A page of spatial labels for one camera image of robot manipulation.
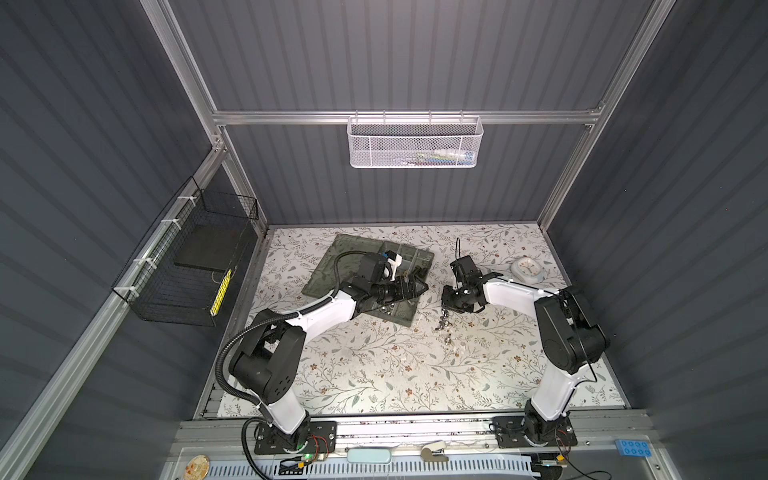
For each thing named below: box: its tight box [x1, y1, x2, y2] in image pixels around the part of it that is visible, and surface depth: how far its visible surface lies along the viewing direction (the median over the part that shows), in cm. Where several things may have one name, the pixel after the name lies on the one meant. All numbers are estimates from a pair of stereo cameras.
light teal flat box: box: [347, 448, 392, 464], surface depth 70 cm
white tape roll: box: [511, 257, 547, 284], surface depth 106 cm
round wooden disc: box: [184, 455, 210, 480], surface depth 71 cm
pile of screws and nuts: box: [435, 308, 453, 346], surface depth 95 cm
